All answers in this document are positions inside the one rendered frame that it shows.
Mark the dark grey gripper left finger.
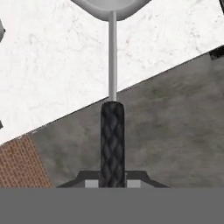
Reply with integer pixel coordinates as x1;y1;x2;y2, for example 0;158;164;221
56;170;102;188

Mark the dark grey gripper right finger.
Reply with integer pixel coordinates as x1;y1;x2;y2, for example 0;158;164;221
124;170;170;188

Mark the grey spatula with black handle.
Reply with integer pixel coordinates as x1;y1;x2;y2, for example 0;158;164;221
70;0;152;188

